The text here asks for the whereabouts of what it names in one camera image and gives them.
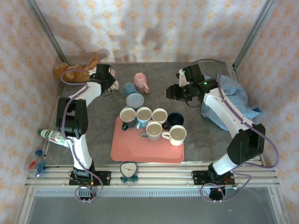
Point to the white faceted mug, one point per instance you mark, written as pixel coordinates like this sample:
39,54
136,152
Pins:
177,135

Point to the small blue mug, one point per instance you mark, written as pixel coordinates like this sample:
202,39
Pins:
129,88

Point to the dark teal mug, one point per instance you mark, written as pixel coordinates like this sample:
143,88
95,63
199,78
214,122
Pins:
127,115

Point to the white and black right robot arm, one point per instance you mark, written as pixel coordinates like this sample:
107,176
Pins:
224,112

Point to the light blue shirt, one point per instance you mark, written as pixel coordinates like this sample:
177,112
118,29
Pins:
236,93

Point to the light blue mug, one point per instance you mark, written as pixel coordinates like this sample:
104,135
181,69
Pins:
143,114

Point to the aluminium frame post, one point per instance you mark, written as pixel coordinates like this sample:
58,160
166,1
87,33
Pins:
254,30
46,30

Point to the brown teddy bear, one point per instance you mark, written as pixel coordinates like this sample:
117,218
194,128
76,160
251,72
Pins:
58,70

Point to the teal alarm clock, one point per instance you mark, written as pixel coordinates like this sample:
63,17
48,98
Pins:
128,170

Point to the salmon pink mug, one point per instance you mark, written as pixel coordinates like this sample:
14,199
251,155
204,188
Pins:
140,81

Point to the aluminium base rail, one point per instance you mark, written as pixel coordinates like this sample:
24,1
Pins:
163,175

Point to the pink plastic tray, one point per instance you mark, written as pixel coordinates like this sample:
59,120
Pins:
130,149

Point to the light pink mug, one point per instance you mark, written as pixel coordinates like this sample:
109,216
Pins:
159,114

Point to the white bottle with green cap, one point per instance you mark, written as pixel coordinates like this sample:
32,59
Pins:
52,136

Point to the grey mug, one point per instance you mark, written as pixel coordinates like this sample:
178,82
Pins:
153,130

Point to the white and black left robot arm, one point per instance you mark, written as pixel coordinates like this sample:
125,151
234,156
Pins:
79,149

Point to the dark blue mug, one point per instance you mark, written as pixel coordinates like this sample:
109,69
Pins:
176,117

